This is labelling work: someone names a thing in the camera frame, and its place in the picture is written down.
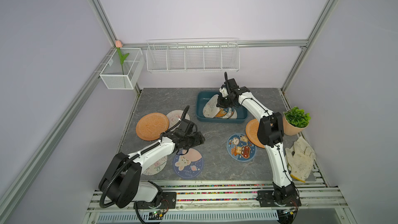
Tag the pink artificial tulip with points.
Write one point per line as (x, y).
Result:
(122, 57)

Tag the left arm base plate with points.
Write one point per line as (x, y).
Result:
(166, 199)

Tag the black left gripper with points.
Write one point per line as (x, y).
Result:
(198, 137)

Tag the white pink floral coaster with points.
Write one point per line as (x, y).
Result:
(156, 168)

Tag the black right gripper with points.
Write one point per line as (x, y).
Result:
(219, 103)

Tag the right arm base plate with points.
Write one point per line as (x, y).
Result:
(270, 198)

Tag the white mesh box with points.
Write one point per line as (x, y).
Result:
(112, 76)

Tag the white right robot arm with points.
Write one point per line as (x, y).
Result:
(270, 134)

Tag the pink striped bunny coaster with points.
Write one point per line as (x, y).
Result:
(174, 117)

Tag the green potted plant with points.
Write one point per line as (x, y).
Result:
(295, 121)

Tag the white flowers bunny coaster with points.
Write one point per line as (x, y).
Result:
(234, 115)

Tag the white wire basket shelf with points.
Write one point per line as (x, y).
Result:
(193, 55)

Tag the small blue coaster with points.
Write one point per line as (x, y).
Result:
(240, 148)

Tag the orange blue bears coaster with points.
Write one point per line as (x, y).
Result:
(224, 113)

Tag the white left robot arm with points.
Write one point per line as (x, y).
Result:
(122, 184)

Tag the purple pink bunny coaster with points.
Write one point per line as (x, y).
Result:
(189, 164)

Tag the white butterfly coaster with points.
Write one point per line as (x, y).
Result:
(210, 110)

